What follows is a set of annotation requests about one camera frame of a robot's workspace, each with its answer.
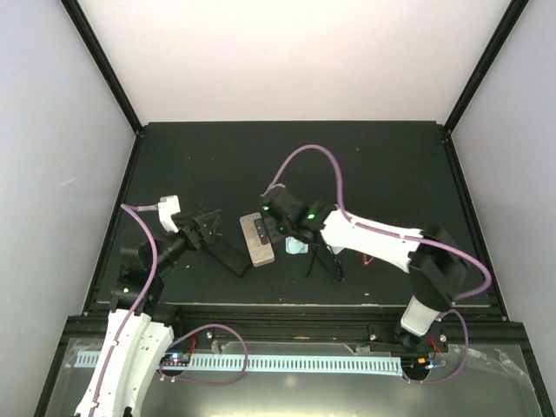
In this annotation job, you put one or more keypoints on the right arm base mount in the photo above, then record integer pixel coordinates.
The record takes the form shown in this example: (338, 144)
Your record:
(419, 355)

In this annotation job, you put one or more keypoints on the white slotted cable duct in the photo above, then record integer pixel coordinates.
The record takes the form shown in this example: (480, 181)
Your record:
(274, 363)

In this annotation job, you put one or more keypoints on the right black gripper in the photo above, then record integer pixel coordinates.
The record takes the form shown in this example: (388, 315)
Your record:
(261, 230)

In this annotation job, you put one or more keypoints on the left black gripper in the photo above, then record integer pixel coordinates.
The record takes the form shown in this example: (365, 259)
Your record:
(205, 237)

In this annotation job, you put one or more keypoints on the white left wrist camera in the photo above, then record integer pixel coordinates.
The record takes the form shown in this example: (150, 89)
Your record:
(168, 206)

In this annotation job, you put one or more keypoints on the light blue cleaning cloth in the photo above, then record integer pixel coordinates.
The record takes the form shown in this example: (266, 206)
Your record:
(295, 247)

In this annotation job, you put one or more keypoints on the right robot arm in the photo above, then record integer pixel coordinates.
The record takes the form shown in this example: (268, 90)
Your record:
(436, 268)

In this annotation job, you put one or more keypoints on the red thin-frame glasses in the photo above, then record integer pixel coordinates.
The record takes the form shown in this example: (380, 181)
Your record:
(367, 259)

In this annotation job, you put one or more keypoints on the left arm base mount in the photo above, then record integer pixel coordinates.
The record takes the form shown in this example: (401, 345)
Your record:
(182, 347)

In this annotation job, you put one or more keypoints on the grey glasses case green lining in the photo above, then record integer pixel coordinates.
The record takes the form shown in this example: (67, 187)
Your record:
(261, 254)

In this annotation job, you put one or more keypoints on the black sunglasses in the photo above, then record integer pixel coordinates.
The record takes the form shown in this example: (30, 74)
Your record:
(325, 256)

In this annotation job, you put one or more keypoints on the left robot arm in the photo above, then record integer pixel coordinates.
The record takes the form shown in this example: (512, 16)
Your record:
(134, 341)

